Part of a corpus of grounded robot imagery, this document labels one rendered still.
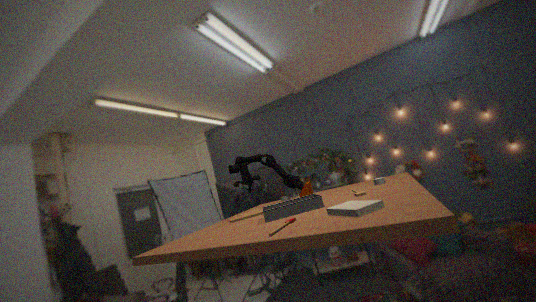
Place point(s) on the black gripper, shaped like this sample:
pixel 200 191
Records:
pixel 246 178

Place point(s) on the grey roasting tin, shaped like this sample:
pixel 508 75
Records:
pixel 292 207

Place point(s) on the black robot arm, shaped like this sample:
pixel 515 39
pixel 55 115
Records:
pixel 288 179

